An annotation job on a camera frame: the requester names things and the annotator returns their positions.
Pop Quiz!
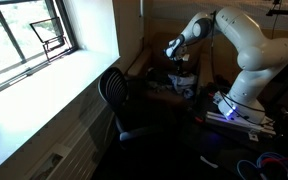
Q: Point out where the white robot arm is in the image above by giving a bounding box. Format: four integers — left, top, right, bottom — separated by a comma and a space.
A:
164, 7, 288, 124

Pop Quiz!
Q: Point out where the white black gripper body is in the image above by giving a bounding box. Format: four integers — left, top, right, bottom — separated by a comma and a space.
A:
164, 34, 188, 61

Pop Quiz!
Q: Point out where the black slatted office chair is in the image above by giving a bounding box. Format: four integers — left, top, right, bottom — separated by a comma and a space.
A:
98, 67, 176, 142

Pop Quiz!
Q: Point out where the window with dark frame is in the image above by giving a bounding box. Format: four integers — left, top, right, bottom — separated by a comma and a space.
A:
0, 0, 77, 92

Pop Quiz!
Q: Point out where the pile of clothes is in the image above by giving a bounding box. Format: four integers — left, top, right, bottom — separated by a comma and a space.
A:
146, 68, 197, 99

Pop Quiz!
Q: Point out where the white wall radiator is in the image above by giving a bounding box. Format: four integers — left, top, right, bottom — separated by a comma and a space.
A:
25, 105, 115, 180

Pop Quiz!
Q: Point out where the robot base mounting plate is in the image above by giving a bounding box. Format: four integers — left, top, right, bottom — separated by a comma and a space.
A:
205, 111, 276, 142

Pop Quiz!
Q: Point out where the blue cable coil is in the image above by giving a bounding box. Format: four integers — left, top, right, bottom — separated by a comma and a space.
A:
236, 151, 288, 180

